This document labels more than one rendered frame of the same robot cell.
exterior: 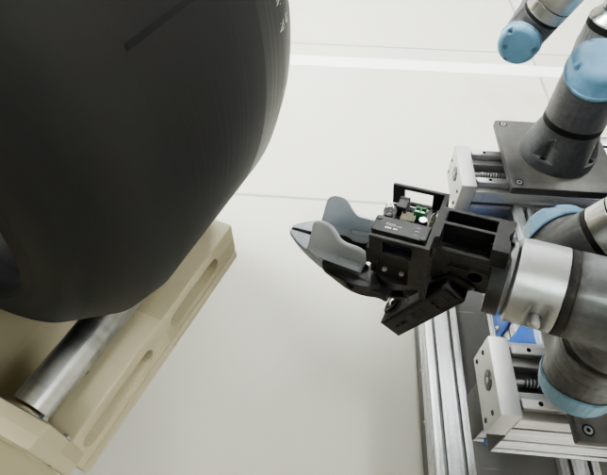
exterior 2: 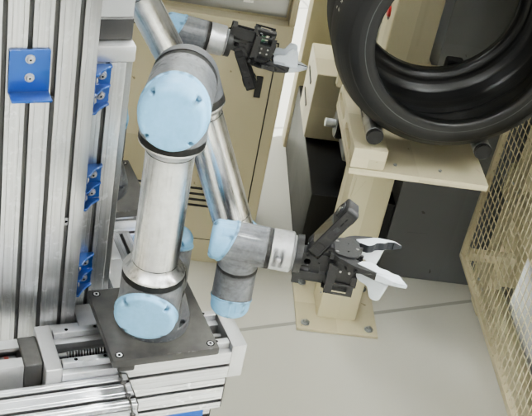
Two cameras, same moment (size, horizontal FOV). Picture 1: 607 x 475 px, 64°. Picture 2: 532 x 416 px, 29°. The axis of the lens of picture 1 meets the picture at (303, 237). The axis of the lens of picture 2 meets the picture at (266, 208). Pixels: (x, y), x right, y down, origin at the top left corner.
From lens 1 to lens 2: 2.71 m
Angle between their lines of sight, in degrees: 91
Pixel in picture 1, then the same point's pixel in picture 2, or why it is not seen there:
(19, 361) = not seen: hidden behind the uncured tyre
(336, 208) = (293, 55)
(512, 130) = (199, 337)
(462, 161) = (234, 327)
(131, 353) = (348, 103)
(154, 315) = (353, 114)
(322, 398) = not seen: outside the picture
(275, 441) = (274, 385)
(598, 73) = not seen: hidden behind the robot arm
